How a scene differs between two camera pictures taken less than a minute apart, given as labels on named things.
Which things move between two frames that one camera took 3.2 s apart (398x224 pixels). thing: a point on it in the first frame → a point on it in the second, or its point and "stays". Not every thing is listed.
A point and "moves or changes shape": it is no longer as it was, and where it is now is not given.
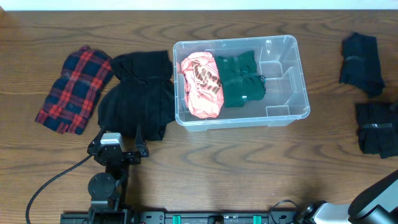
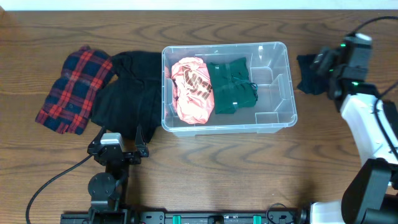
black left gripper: (142, 152) stays
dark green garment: (240, 80) moves or changes shape
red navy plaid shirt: (72, 101) stays
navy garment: (360, 63) moves or changes shape
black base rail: (150, 217) stays
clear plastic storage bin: (238, 83) moves or changes shape
